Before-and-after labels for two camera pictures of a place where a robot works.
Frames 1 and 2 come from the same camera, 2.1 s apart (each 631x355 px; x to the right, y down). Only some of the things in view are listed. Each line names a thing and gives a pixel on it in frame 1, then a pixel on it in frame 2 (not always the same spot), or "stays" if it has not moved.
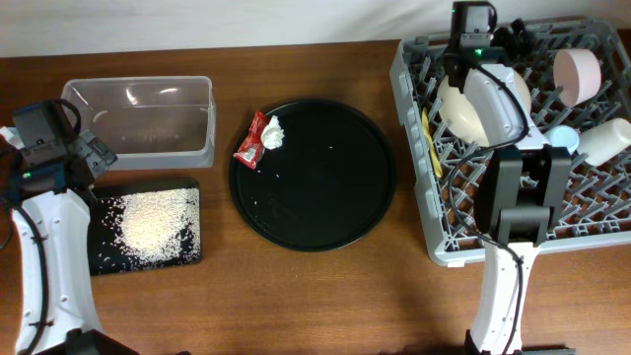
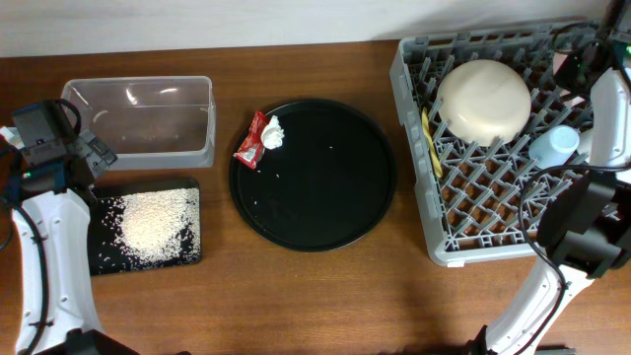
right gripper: [524, 40] -> [565, 76]
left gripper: [98, 150] stays
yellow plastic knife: [436, 158] stays
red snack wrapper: [251, 147] stays
